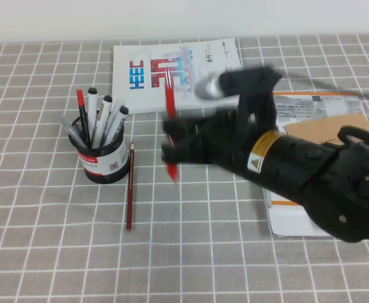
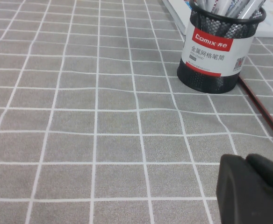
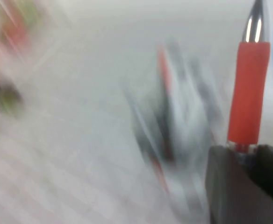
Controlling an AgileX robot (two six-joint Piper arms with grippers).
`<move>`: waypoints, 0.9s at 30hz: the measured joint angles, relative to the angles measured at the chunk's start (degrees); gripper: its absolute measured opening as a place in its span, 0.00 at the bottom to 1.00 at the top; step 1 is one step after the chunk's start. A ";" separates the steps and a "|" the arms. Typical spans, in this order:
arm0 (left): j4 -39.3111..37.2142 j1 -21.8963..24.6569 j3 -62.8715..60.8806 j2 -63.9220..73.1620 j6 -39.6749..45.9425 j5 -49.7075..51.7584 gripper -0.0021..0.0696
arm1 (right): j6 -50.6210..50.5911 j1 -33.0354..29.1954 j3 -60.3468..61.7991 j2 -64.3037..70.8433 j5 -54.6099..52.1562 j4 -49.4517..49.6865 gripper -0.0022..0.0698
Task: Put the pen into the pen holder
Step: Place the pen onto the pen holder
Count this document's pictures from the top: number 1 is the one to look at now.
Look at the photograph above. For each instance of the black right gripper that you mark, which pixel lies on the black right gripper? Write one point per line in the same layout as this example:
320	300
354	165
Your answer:
222	142

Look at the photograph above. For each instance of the red gel pen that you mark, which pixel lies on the red gel pen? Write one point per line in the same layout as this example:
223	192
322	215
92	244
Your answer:
170	101

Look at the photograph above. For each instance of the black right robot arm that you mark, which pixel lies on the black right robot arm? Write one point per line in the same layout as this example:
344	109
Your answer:
330	189

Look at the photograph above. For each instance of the black mesh pen holder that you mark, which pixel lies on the black mesh pen holder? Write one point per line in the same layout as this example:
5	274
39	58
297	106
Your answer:
99	165

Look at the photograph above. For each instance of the white marker black cap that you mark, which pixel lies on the white marker black cap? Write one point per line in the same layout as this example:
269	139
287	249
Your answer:
120	118
93	107
104	110

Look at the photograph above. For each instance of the red black pencil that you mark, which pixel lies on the red black pencil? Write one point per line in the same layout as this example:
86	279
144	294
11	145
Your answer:
130	186
81	105

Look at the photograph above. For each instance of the white HEEC booklet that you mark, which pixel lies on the white HEEC booklet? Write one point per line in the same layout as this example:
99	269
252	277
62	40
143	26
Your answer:
134	60

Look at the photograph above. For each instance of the white orange book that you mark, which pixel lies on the white orange book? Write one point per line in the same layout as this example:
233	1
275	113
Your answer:
298	107

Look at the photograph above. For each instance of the grey checked tablecloth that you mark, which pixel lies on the grey checked tablecloth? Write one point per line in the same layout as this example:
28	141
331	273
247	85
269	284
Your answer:
203	268

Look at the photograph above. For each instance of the tan classic note notebook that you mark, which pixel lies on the tan classic note notebook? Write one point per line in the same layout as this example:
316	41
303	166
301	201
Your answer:
314	129

